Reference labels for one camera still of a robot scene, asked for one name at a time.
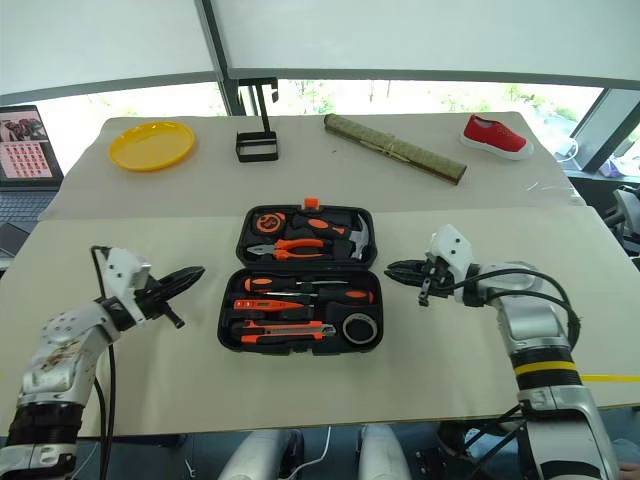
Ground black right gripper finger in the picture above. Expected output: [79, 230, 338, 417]
[385, 273, 425, 289]
[384, 258, 426, 276]

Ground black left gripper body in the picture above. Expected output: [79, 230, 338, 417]
[132, 277, 186, 330]

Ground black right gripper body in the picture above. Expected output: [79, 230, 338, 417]
[418, 255, 457, 306]

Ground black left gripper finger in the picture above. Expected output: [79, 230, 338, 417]
[162, 273, 205, 301]
[162, 266, 206, 287]

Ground black handled screwdriver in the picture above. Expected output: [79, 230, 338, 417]
[272, 288, 375, 305]

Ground orange handled screwdriver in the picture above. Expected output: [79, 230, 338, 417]
[243, 277, 351, 294]

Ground orange voltage tester pen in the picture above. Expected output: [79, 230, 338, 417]
[232, 298, 306, 312]

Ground black electrical tape roll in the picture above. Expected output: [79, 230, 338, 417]
[342, 313, 378, 346]

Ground orange black utility knife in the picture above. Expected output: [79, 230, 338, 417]
[230, 319, 337, 345]

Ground black tool case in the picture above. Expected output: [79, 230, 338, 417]
[216, 197, 385, 357]

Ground black orange claw hammer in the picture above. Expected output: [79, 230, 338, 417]
[291, 212, 375, 261]

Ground orange black tape measure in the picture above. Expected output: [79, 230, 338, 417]
[251, 211, 286, 235]

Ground rolled bamboo mat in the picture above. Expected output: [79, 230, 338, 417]
[322, 113, 469, 187]

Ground yellow plastic plate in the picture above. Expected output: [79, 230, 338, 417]
[108, 120, 197, 173]

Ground red white shoe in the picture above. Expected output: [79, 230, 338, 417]
[458, 113, 535, 162]

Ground silver robot right leg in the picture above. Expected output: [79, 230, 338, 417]
[358, 423, 412, 480]

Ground silver robot leg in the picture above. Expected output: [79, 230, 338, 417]
[358, 423, 412, 480]
[218, 428, 304, 480]

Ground black metal stand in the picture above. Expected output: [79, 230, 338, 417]
[233, 77, 280, 164]

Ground silver robot left leg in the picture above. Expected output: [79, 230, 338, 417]
[218, 428, 304, 480]

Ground open laptop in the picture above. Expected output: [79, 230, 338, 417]
[0, 103, 65, 226]

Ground black chair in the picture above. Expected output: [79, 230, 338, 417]
[602, 184, 640, 261]

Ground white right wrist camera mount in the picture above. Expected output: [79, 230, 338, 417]
[424, 223, 474, 301]

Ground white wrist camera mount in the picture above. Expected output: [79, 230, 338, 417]
[102, 246, 152, 324]
[424, 223, 474, 301]

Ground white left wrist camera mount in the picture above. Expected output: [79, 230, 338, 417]
[102, 246, 152, 324]

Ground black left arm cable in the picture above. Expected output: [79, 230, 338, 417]
[89, 244, 119, 480]

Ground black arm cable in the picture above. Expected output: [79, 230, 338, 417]
[449, 268, 584, 351]
[89, 244, 119, 480]

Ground orange handled pliers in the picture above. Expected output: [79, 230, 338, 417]
[246, 238, 326, 262]

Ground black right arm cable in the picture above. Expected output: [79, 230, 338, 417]
[449, 268, 584, 351]

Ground black cable tangle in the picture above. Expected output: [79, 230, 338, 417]
[413, 403, 531, 480]

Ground white cable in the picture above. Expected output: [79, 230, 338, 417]
[319, 426, 334, 474]

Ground grey window frame post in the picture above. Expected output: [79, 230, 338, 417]
[194, 0, 241, 117]
[569, 87, 640, 174]

